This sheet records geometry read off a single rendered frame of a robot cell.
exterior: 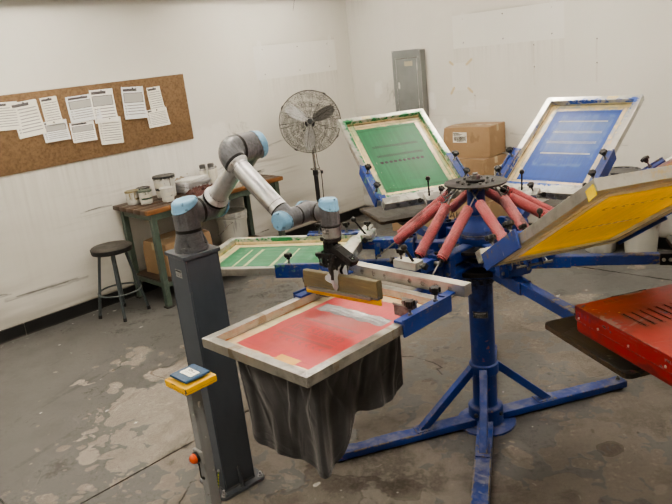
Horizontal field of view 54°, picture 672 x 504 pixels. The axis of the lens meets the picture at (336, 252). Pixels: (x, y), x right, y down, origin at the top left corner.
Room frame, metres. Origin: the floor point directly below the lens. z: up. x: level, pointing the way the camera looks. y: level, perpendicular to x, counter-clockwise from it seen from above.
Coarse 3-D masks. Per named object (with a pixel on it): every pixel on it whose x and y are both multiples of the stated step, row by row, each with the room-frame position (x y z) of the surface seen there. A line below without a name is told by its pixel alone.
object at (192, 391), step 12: (168, 384) 2.07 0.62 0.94; (180, 384) 2.04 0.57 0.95; (192, 384) 2.03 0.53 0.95; (204, 384) 2.05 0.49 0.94; (192, 396) 2.06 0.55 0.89; (192, 408) 2.07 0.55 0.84; (192, 420) 2.08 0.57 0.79; (204, 420) 2.08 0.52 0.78; (204, 432) 2.08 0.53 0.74; (204, 444) 2.07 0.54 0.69; (204, 456) 2.07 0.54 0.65; (204, 468) 2.07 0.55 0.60; (204, 480) 2.08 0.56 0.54; (216, 480) 2.09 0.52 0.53; (216, 492) 2.08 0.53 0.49
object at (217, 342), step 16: (384, 288) 2.66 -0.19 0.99; (400, 288) 2.63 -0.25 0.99; (288, 304) 2.59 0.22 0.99; (304, 304) 2.65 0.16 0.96; (256, 320) 2.47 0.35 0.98; (208, 336) 2.34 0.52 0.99; (224, 336) 2.36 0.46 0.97; (384, 336) 2.18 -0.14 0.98; (224, 352) 2.23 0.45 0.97; (240, 352) 2.16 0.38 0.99; (256, 352) 2.15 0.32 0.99; (352, 352) 2.06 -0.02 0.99; (368, 352) 2.12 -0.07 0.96; (272, 368) 2.04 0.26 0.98; (288, 368) 1.99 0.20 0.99; (320, 368) 1.97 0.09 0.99; (336, 368) 2.01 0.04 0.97; (304, 384) 1.92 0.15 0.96
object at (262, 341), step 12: (336, 300) 2.67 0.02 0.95; (348, 300) 2.65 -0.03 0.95; (312, 312) 2.56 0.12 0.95; (324, 312) 2.54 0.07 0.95; (276, 324) 2.47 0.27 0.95; (288, 324) 2.46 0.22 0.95; (252, 336) 2.38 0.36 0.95; (264, 336) 2.36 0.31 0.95; (252, 348) 2.26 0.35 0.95; (264, 348) 2.25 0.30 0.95; (276, 348) 2.24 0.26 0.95
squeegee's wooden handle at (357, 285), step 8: (304, 272) 2.59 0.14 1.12; (312, 272) 2.55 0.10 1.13; (320, 272) 2.52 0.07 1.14; (328, 272) 2.51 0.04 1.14; (304, 280) 2.59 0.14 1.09; (312, 280) 2.55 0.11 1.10; (320, 280) 2.52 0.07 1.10; (344, 280) 2.42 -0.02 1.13; (352, 280) 2.39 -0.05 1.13; (360, 280) 2.36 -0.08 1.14; (368, 280) 2.33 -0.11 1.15; (376, 280) 2.32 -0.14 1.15; (328, 288) 2.49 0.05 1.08; (344, 288) 2.42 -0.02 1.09; (352, 288) 2.39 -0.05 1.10; (360, 288) 2.36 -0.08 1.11; (368, 288) 2.33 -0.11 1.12; (376, 288) 2.30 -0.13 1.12; (368, 296) 2.33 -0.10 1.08; (376, 296) 2.30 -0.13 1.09
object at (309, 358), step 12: (372, 312) 2.49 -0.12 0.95; (384, 312) 2.47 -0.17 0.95; (336, 324) 2.40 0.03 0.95; (348, 324) 2.39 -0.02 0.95; (360, 324) 2.38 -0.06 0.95; (372, 324) 2.37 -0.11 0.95; (360, 336) 2.27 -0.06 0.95; (288, 348) 2.23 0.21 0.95; (300, 348) 2.22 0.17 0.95; (336, 348) 2.18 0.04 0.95; (300, 360) 2.12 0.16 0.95; (312, 360) 2.11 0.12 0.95; (324, 360) 2.10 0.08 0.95
